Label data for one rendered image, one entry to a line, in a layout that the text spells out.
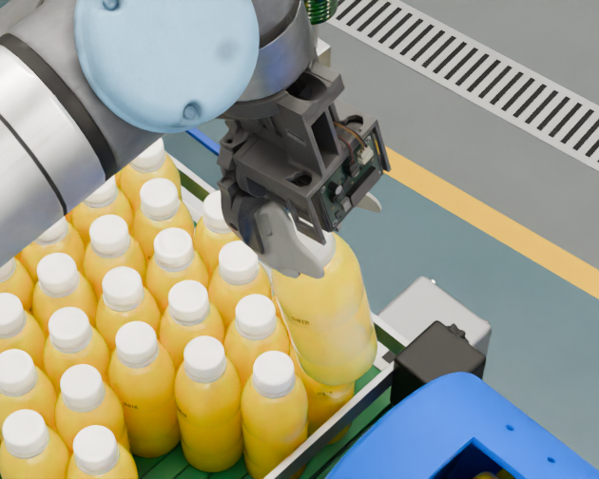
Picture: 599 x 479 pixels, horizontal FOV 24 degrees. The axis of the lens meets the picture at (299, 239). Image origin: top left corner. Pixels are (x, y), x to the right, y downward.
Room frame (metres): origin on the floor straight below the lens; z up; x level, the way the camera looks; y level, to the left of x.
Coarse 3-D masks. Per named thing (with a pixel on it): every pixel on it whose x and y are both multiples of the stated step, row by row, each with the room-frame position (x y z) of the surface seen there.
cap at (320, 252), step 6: (306, 222) 0.61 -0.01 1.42; (300, 234) 0.60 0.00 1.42; (324, 234) 0.60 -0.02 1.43; (330, 234) 0.60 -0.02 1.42; (300, 240) 0.59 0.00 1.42; (306, 240) 0.59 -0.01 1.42; (312, 240) 0.59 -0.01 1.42; (330, 240) 0.60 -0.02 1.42; (306, 246) 0.59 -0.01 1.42; (312, 246) 0.59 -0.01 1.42; (318, 246) 0.59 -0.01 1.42; (324, 246) 0.59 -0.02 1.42; (330, 246) 0.60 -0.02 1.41; (312, 252) 0.58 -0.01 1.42; (318, 252) 0.58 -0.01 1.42; (324, 252) 0.59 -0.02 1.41; (318, 258) 0.58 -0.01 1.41; (324, 258) 0.59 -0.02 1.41
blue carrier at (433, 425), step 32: (448, 384) 0.60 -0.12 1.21; (480, 384) 0.62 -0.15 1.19; (384, 416) 0.56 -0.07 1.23; (416, 416) 0.56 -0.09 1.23; (448, 416) 0.56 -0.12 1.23; (480, 416) 0.57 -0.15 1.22; (512, 416) 0.58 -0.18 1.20; (352, 448) 0.54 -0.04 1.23; (384, 448) 0.53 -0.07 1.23; (416, 448) 0.53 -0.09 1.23; (448, 448) 0.53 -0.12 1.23; (480, 448) 0.54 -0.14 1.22; (512, 448) 0.54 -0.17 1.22; (544, 448) 0.55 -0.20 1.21
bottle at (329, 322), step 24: (336, 240) 0.61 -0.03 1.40; (336, 264) 0.59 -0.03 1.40; (288, 288) 0.58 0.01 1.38; (312, 288) 0.58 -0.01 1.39; (336, 288) 0.58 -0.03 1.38; (360, 288) 0.60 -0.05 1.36; (288, 312) 0.58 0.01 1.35; (312, 312) 0.57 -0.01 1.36; (336, 312) 0.58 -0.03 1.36; (360, 312) 0.59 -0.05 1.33; (312, 336) 0.58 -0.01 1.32; (336, 336) 0.58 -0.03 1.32; (360, 336) 0.59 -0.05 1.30; (312, 360) 0.58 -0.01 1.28; (336, 360) 0.58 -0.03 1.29; (360, 360) 0.59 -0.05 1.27; (336, 384) 0.58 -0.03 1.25
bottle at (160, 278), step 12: (192, 252) 0.85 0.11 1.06; (156, 264) 0.84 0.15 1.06; (192, 264) 0.84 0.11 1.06; (204, 264) 0.86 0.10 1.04; (156, 276) 0.83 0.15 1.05; (168, 276) 0.83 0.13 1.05; (180, 276) 0.83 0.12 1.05; (192, 276) 0.83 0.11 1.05; (204, 276) 0.84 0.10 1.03; (156, 288) 0.83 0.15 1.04; (168, 288) 0.82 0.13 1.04; (156, 300) 0.82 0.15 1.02
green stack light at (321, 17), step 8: (304, 0) 1.08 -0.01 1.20; (312, 0) 1.08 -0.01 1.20; (320, 0) 1.09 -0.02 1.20; (328, 0) 1.09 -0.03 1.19; (336, 0) 1.10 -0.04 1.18; (312, 8) 1.08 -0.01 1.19; (320, 8) 1.09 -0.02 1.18; (328, 8) 1.09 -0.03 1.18; (336, 8) 1.10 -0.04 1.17; (312, 16) 1.08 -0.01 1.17; (320, 16) 1.09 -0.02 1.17; (328, 16) 1.09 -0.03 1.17; (312, 24) 1.08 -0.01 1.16
